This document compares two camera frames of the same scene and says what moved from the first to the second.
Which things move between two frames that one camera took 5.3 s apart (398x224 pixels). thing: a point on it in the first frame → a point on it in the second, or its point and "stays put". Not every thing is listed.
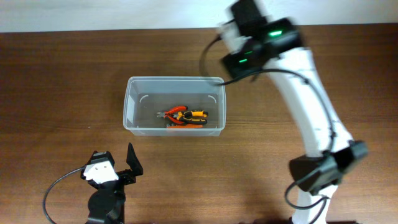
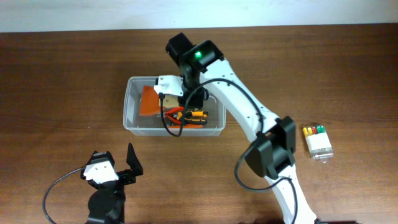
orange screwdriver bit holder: (184, 126) stays put
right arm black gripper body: (241, 63) → (192, 95)
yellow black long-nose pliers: (194, 117) stays put
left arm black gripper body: (126, 178) stays put
